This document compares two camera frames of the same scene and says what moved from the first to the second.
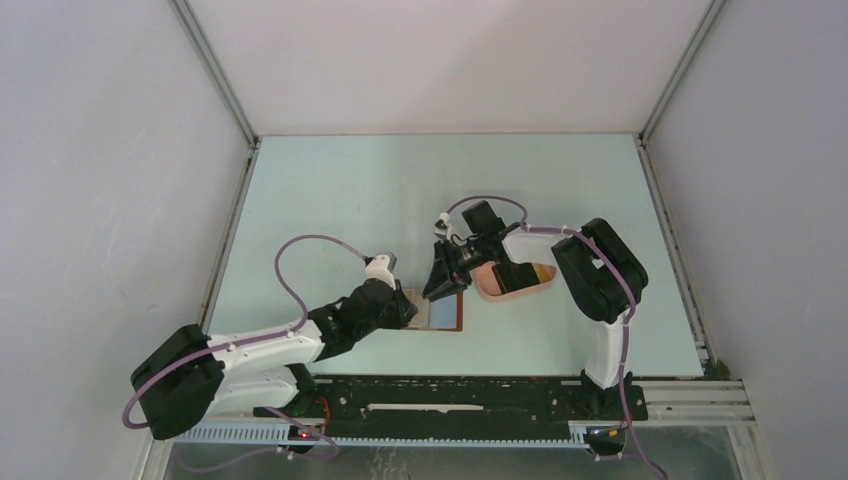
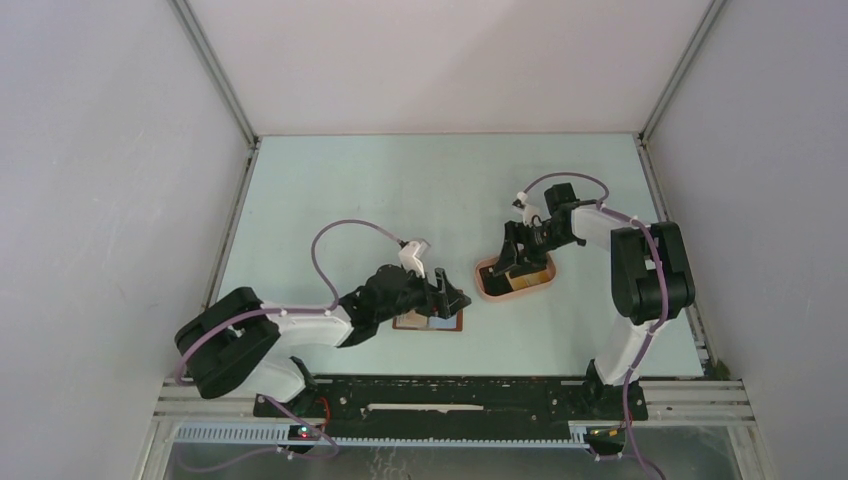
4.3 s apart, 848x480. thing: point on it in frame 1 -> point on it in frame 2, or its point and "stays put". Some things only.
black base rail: x=459 y=406 stays put
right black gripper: x=440 y=282 -> x=528 y=262
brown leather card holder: x=446 y=313 stays put
